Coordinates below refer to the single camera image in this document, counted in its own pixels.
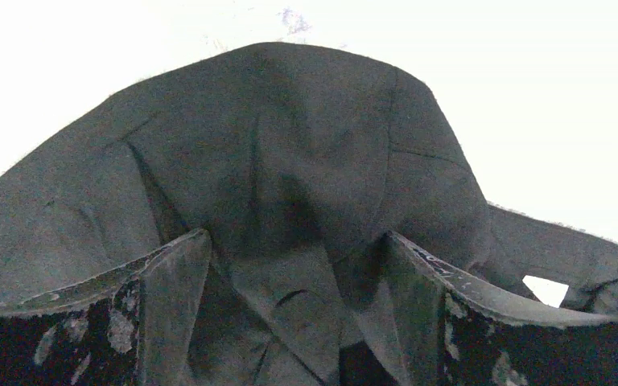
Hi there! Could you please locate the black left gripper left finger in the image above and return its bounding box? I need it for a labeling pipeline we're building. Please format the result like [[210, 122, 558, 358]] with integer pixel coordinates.
[[0, 230, 212, 385]]

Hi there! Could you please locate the black button shirt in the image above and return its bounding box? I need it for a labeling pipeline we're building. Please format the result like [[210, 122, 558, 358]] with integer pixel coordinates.
[[0, 43, 618, 385]]

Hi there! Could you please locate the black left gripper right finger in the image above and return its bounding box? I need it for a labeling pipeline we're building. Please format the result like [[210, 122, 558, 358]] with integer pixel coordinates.
[[383, 232, 618, 385]]

